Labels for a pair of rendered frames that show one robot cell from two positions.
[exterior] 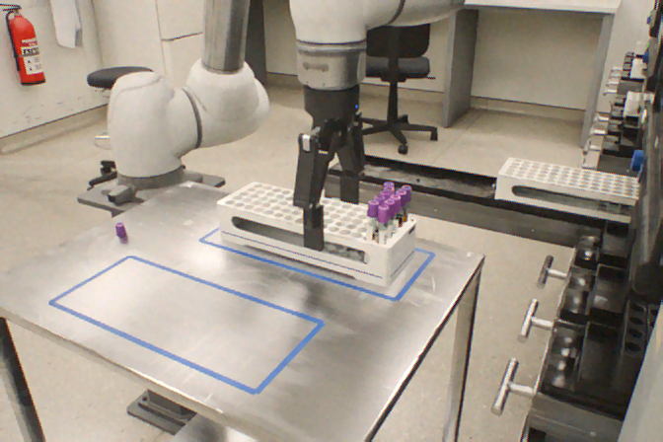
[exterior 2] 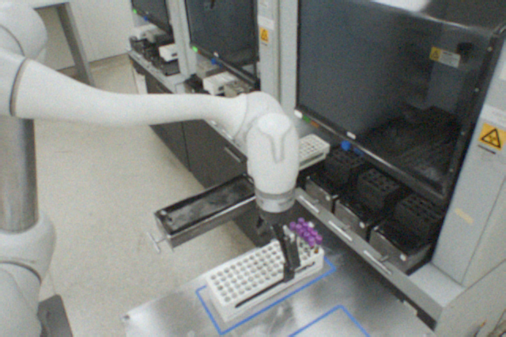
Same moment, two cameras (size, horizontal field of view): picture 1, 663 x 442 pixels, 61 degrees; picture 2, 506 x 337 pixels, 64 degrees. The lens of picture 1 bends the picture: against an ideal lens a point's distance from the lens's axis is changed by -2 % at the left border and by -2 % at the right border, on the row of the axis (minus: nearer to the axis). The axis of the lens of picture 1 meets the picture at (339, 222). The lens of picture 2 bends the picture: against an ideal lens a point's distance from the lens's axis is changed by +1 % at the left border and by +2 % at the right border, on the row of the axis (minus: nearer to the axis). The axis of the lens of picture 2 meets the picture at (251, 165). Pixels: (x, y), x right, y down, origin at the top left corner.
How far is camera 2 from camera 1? 0.86 m
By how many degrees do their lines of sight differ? 49
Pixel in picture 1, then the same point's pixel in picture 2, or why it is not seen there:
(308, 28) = (285, 187)
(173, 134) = (32, 300)
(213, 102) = (39, 251)
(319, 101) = (285, 214)
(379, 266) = (319, 262)
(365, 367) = (380, 303)
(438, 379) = not seen: hidden behind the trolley
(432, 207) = (238, 211)
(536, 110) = not seen: hidden behind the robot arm
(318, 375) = (379, 323)
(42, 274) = not seen: outside the picture
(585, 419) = (422, 252)
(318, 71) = (287, 202)
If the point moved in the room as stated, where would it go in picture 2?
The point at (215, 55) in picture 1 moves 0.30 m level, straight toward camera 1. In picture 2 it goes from (25, 218) to (130, 242)
